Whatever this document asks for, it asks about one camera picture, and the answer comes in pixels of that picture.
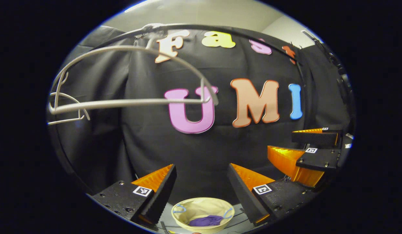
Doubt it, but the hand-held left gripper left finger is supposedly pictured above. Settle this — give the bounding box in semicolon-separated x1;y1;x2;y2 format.
91;164;177;226

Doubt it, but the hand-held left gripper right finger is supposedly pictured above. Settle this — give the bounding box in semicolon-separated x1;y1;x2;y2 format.
227;163;315;227

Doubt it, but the cream laundry hamper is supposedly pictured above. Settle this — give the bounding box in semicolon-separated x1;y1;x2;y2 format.
171;197;235;234

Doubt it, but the purple ribbed shirt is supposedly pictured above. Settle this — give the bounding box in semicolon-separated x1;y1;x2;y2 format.
188;214;223;227

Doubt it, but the white plastic hanger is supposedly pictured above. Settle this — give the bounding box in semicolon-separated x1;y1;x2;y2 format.
47;92;90;126

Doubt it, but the black backdrop cloth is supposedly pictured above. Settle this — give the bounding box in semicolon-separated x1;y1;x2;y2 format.
47;25;356;208

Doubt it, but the white hanger tied to rail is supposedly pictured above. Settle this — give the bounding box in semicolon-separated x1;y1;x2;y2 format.
48;45;219;116

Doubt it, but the black clothes rack rail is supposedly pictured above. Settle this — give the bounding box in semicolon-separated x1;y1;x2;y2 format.
48;23;307;195

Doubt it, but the white cord knot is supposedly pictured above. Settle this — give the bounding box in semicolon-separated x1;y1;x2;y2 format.
141;23;164;35

